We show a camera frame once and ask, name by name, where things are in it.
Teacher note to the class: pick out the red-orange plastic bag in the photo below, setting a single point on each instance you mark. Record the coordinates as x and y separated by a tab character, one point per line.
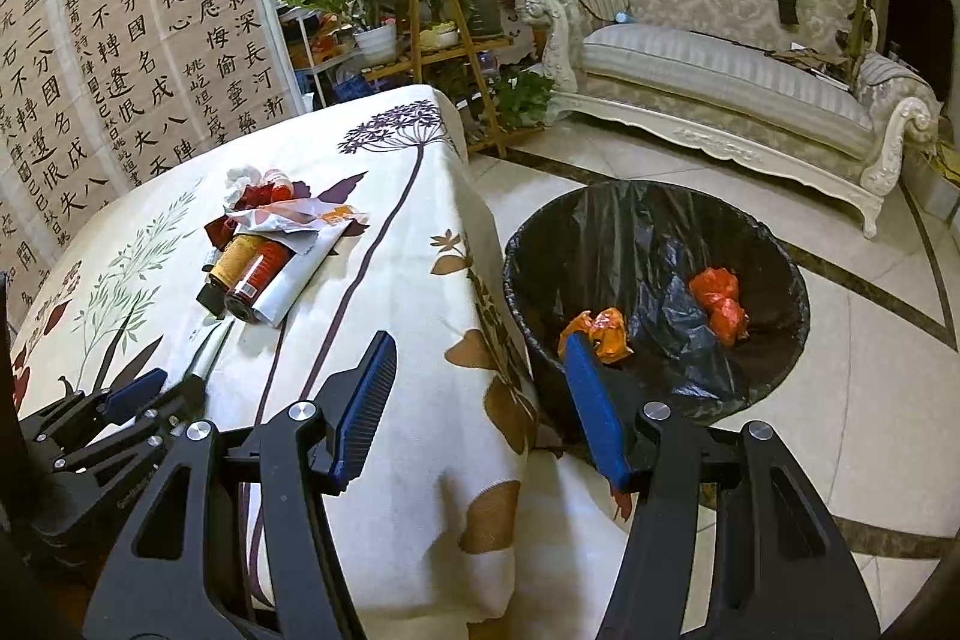
720	302

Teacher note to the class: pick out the calligraphy wall hanging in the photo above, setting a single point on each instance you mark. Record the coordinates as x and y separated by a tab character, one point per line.
127	48

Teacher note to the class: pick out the bin with black bag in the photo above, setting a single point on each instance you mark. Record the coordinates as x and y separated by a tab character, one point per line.
652	250

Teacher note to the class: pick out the white wrapper orange print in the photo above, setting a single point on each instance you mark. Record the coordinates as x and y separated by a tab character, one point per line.
315	211

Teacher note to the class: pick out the white crumpled tissue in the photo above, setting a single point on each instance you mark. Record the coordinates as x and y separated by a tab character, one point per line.
241	181

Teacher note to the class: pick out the wooden plant stand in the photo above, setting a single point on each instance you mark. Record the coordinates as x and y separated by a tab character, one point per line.
450	63

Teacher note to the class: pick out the red tube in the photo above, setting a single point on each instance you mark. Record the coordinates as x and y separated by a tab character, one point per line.
259	280

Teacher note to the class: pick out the yellow white bowl pot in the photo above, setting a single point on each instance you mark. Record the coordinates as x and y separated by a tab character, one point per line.
439	36

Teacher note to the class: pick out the brown bottle yellow label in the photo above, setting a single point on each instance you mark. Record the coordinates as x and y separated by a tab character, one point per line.
229	269

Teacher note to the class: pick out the papers on sofa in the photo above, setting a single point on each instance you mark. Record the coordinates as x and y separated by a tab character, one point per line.
814	63

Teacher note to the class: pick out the small green floor plant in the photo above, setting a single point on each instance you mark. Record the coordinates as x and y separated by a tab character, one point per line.
521	96

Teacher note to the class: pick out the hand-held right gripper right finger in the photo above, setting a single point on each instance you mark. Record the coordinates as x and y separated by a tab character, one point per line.
596	411

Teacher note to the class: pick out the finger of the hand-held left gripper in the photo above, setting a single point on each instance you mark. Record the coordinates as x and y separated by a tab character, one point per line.
176	404
135	389

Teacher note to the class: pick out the small red bottle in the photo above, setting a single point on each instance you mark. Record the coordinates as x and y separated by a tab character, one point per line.
279	184

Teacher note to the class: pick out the ornate white sofa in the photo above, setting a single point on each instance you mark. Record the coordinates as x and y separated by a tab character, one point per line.
720	70

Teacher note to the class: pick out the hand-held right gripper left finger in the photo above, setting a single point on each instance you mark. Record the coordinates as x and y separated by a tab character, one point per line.
366	401

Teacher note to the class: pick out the dark red wrapper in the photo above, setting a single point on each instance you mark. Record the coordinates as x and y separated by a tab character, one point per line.
225	227

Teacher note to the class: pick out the orange plastic bag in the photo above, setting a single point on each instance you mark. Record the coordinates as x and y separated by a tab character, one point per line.
604	334

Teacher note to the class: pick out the floral printed table cloth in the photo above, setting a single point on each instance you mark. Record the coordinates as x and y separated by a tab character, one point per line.
390	212

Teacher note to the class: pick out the white metal rack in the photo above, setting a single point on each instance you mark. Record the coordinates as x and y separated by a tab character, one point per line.
315	63

